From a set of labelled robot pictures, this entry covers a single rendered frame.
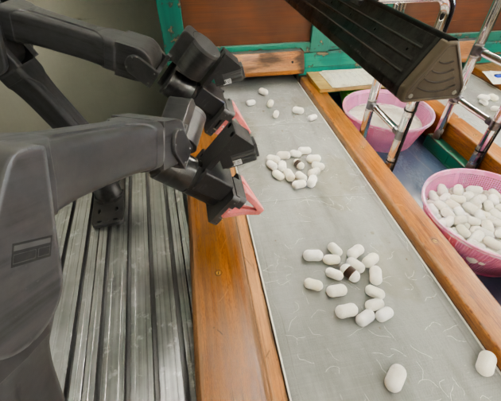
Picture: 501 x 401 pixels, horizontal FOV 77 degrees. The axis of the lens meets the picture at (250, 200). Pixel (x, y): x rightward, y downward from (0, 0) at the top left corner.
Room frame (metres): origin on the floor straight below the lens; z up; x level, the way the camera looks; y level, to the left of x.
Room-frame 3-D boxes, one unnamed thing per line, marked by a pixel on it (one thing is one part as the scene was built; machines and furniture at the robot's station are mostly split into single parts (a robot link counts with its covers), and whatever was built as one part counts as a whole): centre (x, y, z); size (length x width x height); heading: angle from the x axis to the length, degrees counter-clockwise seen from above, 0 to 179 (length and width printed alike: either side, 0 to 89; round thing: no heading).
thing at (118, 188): (0.59, 0.36, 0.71); 0.20 x 0.07 x 0.08; 15
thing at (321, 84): (1.10, -0.38, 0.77); 0.33 x 0.15 x 0.01; 100
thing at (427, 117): (0.89, -0.41, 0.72); 0.27 x 0.27 x 0.10
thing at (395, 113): (0.89, -0.41, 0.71); 0.22 x 0.22 x 0.06
